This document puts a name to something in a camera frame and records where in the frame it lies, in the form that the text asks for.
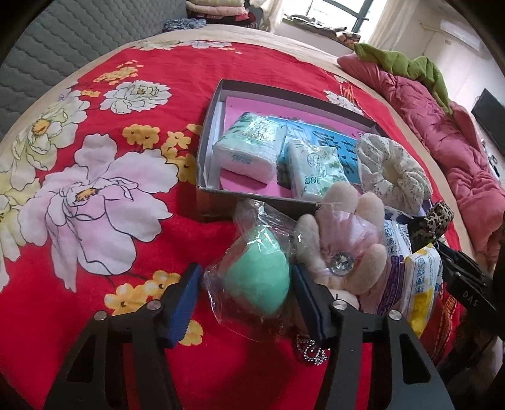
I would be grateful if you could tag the window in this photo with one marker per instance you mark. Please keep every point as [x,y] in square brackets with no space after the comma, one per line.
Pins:
[339,12]

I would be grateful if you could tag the large green tissue pack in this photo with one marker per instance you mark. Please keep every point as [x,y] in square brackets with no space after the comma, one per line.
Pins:
[248,146]

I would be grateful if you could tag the blue patterned cloth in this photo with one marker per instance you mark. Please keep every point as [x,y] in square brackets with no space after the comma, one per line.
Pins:
[183,24]

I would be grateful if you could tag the leopard print scrunchie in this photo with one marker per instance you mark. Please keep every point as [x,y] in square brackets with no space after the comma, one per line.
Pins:
[440,215]

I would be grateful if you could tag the green sponge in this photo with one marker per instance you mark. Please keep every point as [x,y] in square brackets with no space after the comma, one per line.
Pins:
[256,268]

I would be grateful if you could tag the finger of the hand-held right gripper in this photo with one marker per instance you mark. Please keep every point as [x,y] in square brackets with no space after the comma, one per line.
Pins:
[420,232]
[453,262]

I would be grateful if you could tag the white floral scrunchie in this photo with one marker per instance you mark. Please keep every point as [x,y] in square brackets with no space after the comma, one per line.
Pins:
[374,157]

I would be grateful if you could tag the brown patterned cloth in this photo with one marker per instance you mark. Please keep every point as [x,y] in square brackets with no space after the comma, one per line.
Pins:
[348,37]

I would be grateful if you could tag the white blue wipes packet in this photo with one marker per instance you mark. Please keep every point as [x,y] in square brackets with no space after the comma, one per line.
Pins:
[394,256]

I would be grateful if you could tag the grey quilted headboard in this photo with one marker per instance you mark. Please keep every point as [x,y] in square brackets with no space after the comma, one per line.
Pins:
[59,39]

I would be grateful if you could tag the cream folded cloth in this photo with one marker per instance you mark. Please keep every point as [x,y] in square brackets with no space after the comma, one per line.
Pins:
[209,2]

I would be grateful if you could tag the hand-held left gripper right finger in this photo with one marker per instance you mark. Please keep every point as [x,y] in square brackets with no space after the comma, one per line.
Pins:
[311,303]

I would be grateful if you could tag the green blanket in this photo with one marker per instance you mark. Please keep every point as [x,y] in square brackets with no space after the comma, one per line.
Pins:
[414,67]

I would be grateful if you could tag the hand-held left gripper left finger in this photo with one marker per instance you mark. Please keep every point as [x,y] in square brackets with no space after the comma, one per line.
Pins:
[183,303]

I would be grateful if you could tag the white curtain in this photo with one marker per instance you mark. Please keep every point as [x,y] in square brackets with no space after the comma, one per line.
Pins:
[388,23]
[284,12]

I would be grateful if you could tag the white air conditioner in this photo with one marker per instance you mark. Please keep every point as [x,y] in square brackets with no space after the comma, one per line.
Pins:
[459,34]

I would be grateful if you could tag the dark cardboard box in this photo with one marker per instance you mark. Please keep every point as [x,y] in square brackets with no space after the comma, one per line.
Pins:
[221,203]

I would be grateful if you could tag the yellow white packet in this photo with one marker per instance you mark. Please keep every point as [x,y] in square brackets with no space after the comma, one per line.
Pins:
[422,284]

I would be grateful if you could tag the black television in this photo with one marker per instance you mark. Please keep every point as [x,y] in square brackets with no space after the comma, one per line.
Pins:
[491,118]

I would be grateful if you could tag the pink folded cloth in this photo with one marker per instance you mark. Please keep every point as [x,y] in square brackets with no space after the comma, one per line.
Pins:
[217,9]

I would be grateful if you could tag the pink plush flower toy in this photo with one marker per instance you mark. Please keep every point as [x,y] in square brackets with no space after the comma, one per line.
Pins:
[343,201]

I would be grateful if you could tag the small green tissue pack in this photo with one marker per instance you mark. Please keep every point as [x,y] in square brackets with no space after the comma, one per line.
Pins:
[315,169]

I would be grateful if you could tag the pink quilt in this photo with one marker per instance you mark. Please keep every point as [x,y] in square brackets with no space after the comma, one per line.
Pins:
[453,157]

